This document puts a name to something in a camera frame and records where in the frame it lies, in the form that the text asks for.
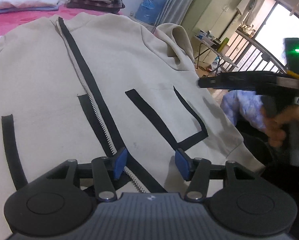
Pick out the pink floral blanket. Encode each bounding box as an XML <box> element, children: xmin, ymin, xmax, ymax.
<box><xmin>0</xmin><ymin>3</ymin><xmax>122</xmax><ymax>41</ymax></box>

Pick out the beige zip hoodie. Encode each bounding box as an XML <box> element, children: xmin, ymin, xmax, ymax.
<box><xmin>0</xmin><ymin>13</ymin><xmax>262</xmax><ymax>239</ymax></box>

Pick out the person right leg black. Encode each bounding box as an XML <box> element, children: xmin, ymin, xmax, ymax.
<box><xmin>235</xmin><ymin>119</ymin><xmax>299</xmax><ymax>221</ymax></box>

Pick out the person right hand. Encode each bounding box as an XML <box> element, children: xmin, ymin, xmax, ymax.
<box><xmin>260</xmin><ymin>104</ymin><xmax>299</xmax><ymax>151</ymax></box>

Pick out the folded purple cloth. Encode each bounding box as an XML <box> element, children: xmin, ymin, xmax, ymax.
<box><xmin>0</xmin><ymin>4</ymin><xmax>59</xmax><ymax>15</ymax></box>

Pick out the green cabinet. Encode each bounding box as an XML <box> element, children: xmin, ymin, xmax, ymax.
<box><xmin>182</xmin><ymin>0</ymin><xmax>241</xmax><ymax>48</ymax></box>

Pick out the metal balcony railing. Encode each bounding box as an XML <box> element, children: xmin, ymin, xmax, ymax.
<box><xmin>221</xmin><ymin>29</ymin><xmax>286</xmax><ymax>73</ymax></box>

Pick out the lavender patterned cloth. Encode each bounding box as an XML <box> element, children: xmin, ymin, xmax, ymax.
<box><xmin>220</xmin><ymin>90</ymin><xmax>265</xmax><ymax>131</ymax></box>

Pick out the blue water jug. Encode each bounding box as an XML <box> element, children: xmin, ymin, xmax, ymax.
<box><xmin>135</xmin><ymin>0</ymin><xmax>167</xmax><ymax>25</ymax></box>

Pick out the folding side table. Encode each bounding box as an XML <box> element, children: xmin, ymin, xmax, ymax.
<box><xmin>195</xmin><ymin>30</ymin><xmax>238</xmax><ymax>74</ymax></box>

